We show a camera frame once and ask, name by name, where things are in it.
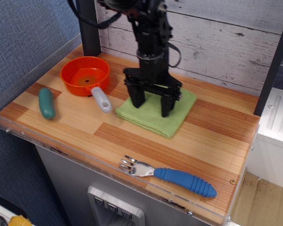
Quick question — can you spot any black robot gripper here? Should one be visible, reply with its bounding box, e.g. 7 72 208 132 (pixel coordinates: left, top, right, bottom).
123 46 182 117

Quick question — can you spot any green cloth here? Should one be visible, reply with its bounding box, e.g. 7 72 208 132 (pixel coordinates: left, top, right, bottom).
115 89 197 138

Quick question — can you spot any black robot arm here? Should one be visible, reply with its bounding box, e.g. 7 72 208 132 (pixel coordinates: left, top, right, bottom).
98 0 182 117

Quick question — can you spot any teal oval soap bar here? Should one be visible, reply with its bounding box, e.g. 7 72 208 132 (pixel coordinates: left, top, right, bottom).
38 88 56 120

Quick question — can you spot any grey cabinet front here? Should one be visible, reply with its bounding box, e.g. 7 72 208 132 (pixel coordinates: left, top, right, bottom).
36 146 206 226

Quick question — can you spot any silver button panel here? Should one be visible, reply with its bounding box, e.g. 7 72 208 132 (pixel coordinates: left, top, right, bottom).
87 186 146 226

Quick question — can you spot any white ribbed appliance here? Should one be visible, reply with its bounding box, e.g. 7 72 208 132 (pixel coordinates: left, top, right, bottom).
246 88 283 187

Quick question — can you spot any fork with blue handle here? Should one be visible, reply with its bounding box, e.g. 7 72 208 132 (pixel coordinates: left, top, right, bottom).
119 155 217 198

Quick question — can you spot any orange pot with grey handle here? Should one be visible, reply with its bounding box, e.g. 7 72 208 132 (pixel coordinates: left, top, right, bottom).
60 56 112 113

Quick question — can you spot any dark left vertical post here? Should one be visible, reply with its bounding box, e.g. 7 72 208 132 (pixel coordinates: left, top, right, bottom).
75 0 101 56

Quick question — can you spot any dark vertical post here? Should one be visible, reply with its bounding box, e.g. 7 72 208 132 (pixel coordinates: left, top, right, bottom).
75 0 101 56
253 32 283 116

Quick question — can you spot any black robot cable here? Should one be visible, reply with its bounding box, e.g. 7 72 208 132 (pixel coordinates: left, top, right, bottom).
67 0 122 30

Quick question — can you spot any dark right vertical post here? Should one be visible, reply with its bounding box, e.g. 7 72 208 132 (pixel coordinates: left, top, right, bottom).
253 32 283 116

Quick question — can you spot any clear acrylic guard rail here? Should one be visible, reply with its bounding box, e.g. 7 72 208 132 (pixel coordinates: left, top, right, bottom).
0 32 260 224

